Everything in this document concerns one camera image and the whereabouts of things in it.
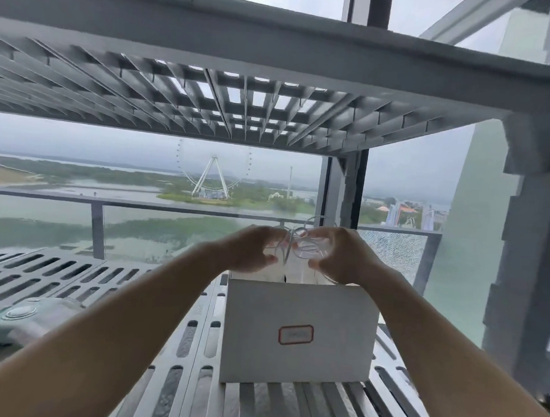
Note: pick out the person's left hand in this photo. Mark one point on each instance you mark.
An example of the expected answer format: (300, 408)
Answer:
(247, 251)

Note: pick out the person's right hand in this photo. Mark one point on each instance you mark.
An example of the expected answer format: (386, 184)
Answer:
(353, 262)

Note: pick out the person's left thumb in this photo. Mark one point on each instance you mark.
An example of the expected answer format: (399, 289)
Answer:
(270, 260)

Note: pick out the person's right thumb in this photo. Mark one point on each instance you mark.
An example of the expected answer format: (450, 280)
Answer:
(318, 264)

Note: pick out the person's right forearm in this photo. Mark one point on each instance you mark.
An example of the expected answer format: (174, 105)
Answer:
(451, 365)

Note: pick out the person's left forearm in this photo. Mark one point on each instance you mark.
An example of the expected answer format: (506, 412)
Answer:
(109, 331)

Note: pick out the cracked glass railing panel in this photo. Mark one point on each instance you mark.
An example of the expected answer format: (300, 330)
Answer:
(393, 257)

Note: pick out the white cardboard box red label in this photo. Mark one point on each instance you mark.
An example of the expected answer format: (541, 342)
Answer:
(299, 338)

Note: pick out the white ferris wheel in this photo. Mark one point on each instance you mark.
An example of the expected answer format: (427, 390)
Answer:
(210, 174)

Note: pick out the grey balcony railing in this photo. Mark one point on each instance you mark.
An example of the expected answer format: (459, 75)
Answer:
(98, 225)

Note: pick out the grey slotted shelf rack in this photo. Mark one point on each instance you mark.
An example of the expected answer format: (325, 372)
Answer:
(274, 71)

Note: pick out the dark window frame post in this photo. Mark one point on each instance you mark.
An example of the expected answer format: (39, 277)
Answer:
(360, 192)

